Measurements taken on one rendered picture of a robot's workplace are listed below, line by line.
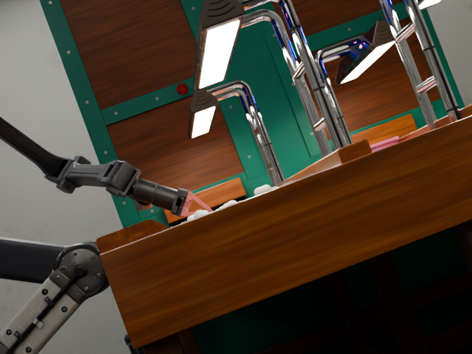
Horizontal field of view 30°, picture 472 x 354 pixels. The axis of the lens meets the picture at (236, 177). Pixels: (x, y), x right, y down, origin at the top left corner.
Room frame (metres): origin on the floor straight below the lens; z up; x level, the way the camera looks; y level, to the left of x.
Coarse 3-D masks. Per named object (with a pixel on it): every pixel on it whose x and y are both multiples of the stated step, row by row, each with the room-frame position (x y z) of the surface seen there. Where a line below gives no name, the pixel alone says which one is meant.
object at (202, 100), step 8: (192, 96) 2.46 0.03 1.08; (200, 96) 2.46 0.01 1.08; (208, 96) 2.46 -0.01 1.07; (192, 104) 2.46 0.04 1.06; (200, 104) 2.46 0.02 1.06; (208, 104) 2.46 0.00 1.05; (216, 104) 2.47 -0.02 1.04; (192, 112) 2.47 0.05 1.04; (192, 120) 2.62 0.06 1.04; (192, 128) 2.80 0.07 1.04
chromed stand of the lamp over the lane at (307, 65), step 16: (240, 0) 1.72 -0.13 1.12; (256, 0) 1.72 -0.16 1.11; (272, 0) 1.73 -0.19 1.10; (288, 0) 1.73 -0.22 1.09; (256, 16) 1.87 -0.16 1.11; (272, 16) 1.88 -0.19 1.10; (288, 16) 1.73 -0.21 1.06; (288, 48) 1.88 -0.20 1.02; (304, 48) 1.72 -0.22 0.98; (288, 64) 1.88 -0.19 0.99; (304, 64) 1.73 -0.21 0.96; (304, 80) 1.88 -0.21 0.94; (320, 80) 1.73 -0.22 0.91; (304, 96) 1.88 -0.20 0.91; (320, 96) 1.73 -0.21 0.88; (320, 128) 1.83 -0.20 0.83; (336, 128) 1.73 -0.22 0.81; (320, 144) 1.88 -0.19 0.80; (336, 144) 1.73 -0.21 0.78
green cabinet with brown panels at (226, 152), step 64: (64, 0) 3.23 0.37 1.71; (128, 0) 3.25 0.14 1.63; (192, 0) 3.25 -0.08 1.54; (320, 0) 3.31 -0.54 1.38; (64, 64) 3.21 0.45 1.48; (128, 64) 3.24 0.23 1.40; (192, 64) 3.26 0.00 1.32; (256, 64) 3.28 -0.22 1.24; (384, 64) 3.32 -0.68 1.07; (128, 128) 3.23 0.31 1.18; (192, 192) 3.23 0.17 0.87
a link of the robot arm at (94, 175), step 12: (72, 168) 2.52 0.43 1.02; (84, 168) 2.43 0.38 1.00; (96, 168) 2.35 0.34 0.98; (108, 168) 2.28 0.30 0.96; (120, 168) 2.24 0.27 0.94; (132, 168) 2.25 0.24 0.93; (72, 180) 2.51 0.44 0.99; (84, 180) 2.43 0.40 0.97; (96, 180) 2.34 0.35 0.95; (108, 180) 2.23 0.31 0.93; (120, 180) 2.23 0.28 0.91
